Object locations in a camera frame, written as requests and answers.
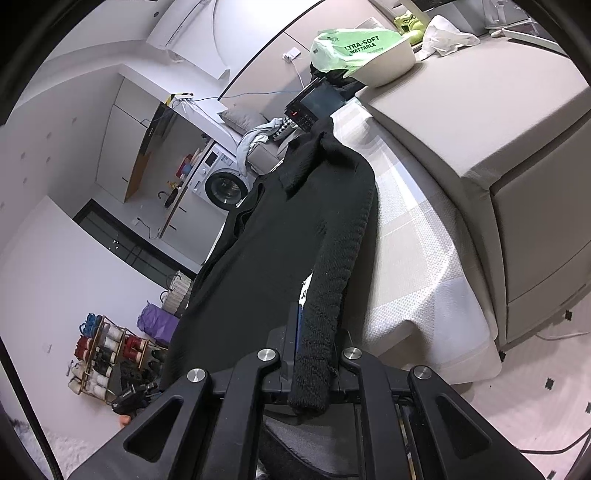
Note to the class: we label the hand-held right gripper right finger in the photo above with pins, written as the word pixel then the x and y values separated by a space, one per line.
pixel 353 369

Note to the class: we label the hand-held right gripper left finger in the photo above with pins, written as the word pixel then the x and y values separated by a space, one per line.
pixel 288 341

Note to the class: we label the black knit sweater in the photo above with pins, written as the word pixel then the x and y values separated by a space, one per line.
pixel 277 240

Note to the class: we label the shoe rack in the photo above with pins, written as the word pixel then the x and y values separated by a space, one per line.
pixel 111 350

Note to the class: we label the purple bag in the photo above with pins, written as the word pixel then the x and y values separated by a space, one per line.
pixel 157 323

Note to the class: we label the woven laundry basket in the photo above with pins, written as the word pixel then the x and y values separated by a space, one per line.
pixel 178 295

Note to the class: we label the checked table cover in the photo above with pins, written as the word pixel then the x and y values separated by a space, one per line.
pixel 415 258

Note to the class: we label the dark glass door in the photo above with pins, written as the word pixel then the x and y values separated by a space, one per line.
pixel 134 240

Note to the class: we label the white kitchen counter cabinet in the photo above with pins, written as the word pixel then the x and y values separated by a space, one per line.
pixel 178 217

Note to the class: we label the white washing machine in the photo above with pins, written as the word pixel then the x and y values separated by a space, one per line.
pixel 221 184

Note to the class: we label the grey sofa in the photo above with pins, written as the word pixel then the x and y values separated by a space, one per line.
pixel 263 154

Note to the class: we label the light grey blanket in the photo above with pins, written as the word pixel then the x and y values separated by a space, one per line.
pixel 251 138

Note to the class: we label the houndstooth cushion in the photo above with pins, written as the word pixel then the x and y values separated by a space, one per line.
pixel 284 129

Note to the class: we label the grey pillow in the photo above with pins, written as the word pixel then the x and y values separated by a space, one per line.
pixel 244 120

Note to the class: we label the dark electric cooker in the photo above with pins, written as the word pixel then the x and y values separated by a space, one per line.
pixel 318 104

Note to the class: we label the range hood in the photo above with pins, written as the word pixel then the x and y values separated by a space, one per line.
pixel 154 131

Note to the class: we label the white upper cabinet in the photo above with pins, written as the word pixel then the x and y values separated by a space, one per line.
pixel 120 138

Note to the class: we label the black jacket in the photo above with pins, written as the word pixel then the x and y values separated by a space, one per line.
pixel 341 79

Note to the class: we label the white bowl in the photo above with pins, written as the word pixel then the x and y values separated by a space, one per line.
pixel 388 69

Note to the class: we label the green wipes pack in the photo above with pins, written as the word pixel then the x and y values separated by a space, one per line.
pixel 355 46

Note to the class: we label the white air conditioner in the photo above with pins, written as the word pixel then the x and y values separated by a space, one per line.
pixel 194 32

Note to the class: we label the green toy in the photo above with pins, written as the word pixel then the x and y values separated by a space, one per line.
pixel 408 25

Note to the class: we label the white crumpled cloth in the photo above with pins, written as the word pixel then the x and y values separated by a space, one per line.
pixel 443 37

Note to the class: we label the white wall socket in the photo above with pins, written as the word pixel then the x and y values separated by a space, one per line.
pixel 291 52

